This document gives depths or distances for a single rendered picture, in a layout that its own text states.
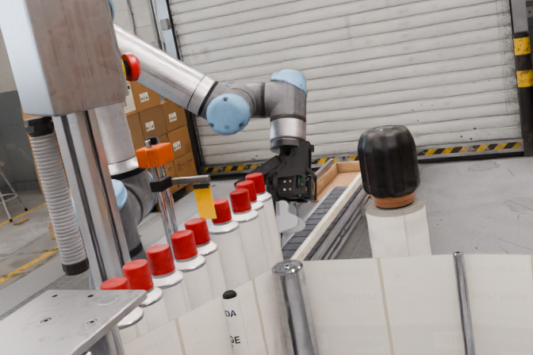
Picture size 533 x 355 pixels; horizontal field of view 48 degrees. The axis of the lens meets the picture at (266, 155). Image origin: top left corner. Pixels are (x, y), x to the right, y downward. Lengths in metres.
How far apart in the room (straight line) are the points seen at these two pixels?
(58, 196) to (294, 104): 0.57
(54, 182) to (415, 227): 0.49
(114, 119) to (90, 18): 0.58
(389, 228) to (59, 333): 0.50
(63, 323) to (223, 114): 0.65
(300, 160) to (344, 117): 4.23
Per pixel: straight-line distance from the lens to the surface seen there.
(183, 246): 0.85
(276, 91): 1.23
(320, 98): 5.44
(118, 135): 1.33
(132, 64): 0.80
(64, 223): 0.82
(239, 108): 1.09
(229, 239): 0.98
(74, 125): 0.91
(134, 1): 6.36
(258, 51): 5.59
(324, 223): 1.33
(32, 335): 0.52
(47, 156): 0.80
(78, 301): 0.56
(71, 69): 0.76
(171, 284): 0.82
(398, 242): 0.87
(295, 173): 1.17
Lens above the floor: 1.34
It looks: 11 degrees down
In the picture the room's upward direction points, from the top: 10 degrees counter-clockwise
